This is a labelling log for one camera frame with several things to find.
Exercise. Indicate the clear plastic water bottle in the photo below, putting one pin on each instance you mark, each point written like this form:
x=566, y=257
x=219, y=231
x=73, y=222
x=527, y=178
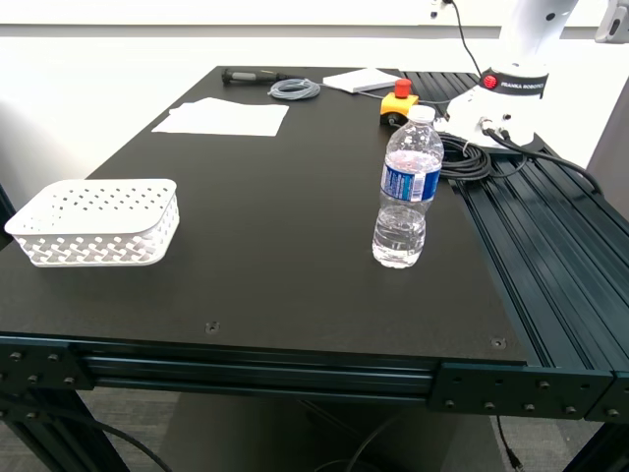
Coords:
x=400, y=216

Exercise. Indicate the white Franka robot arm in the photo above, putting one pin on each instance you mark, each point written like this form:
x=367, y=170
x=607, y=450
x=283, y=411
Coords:
x=511, y=103

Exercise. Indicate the white plastic woven basket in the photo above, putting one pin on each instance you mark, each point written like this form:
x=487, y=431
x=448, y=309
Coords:
x=93, y=206

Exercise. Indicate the countersunk table screw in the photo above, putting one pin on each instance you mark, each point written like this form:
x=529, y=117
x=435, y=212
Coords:
x=212, y=327

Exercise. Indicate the white paper sheet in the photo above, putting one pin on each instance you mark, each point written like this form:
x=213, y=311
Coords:
x=231, y=123
x=196, y=105

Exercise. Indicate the yellow red emergency stop button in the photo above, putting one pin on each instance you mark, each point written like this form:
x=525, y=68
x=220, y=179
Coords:
x=395, y=103

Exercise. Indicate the white booklet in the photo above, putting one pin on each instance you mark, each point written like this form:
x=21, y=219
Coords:
x=359, y=79

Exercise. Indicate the black handheld enabling device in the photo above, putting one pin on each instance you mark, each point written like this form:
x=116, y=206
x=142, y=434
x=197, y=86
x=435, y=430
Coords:
x=245, y=76

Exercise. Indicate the large grey box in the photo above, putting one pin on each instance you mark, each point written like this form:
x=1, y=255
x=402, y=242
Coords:
x=275, y=432

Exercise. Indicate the grey cabinet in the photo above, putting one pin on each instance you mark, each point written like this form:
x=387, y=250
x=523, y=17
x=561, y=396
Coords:
x=609, y=147

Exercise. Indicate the black aluminium table frame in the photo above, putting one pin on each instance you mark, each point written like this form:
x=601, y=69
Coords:
x=540, y=255

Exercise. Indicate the wall power outlet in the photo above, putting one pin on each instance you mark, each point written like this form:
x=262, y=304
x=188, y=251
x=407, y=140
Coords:
x=433, y=10

